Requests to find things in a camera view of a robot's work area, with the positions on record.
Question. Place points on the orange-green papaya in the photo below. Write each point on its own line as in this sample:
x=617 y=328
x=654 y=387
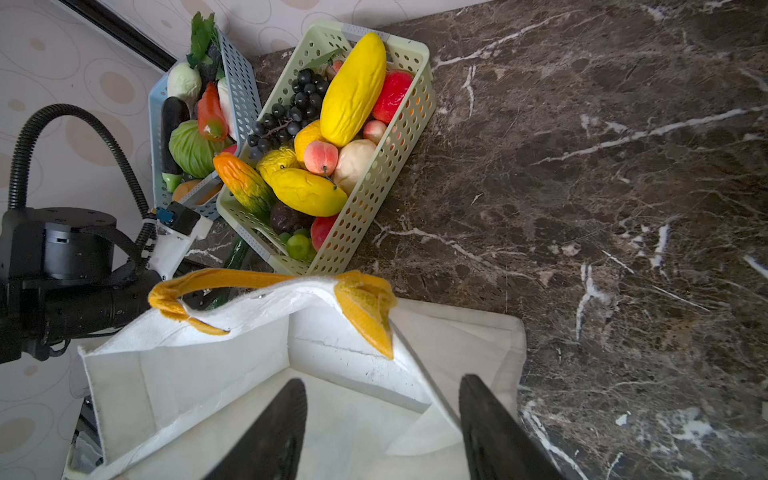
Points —
x=246 y=185

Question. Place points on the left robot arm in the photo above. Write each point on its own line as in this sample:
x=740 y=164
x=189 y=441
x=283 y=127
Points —
x=63 y=155

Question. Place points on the orange-red carrot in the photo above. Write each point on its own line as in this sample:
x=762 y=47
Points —
x=212 y=124

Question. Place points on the tall yellow mango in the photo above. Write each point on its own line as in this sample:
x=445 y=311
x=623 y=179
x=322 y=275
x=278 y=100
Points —
x=354 y=91

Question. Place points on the black grape bunch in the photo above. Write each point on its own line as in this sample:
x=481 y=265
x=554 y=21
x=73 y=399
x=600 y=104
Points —
x=283 y=121

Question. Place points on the green leafy vegetable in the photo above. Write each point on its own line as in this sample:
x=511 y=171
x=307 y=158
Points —
x=203 y=34

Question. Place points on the green cabbage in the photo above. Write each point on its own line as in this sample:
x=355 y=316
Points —
x=193 y=153

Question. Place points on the beige pear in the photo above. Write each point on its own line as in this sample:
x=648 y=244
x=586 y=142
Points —
x=353 y=162

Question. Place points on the yellow lemon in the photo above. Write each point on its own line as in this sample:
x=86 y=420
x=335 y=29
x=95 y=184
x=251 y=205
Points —
x=312 y=132

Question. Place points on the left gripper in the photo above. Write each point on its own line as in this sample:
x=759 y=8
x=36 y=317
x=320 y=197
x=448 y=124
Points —
x=69 y=273

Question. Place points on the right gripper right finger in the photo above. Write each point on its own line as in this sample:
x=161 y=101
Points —
x=496 y=447

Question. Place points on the pink peach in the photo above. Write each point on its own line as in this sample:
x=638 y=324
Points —
x=321 y=158

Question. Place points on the white grocery bag yellow handles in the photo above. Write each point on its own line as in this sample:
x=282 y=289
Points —
x=177 y=387

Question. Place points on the blue plastic basket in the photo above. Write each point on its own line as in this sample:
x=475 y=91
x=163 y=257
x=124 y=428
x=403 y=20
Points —
x=170 y=184

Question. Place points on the white radish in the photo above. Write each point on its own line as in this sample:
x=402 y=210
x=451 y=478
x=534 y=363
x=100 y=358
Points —
x=184 y=82

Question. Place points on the green plastic basket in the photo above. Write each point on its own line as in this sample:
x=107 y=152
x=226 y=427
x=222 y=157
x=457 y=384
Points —
x=284 y=242

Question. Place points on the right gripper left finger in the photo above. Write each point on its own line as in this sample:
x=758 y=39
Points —
x=271 y=447

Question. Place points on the lying yellow mango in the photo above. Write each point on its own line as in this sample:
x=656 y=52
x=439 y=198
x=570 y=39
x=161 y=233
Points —
x=307 y=193

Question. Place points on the red-green mango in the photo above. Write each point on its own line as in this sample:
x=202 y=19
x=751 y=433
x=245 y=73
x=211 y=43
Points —
x=320 y=230

